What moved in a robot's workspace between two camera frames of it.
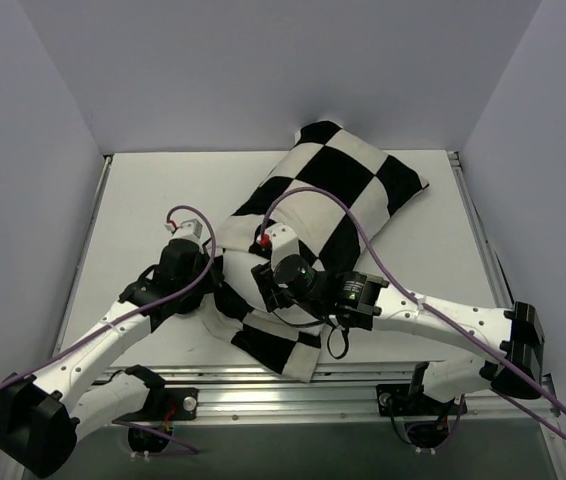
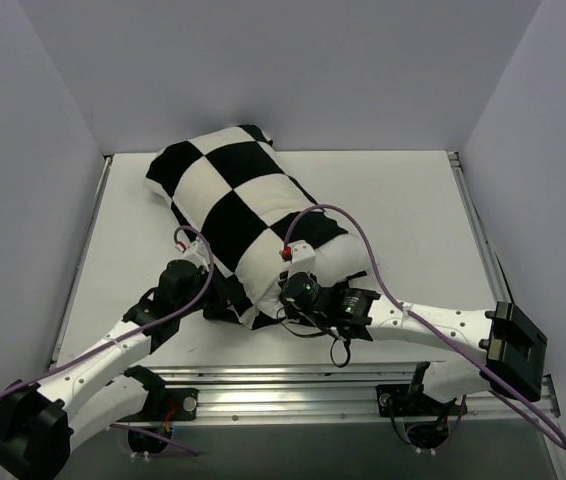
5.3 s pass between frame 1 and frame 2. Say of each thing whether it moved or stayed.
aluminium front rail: stayed
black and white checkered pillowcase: moved
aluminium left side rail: stayed
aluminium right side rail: stayed
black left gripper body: moved
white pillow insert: moved
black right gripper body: moved
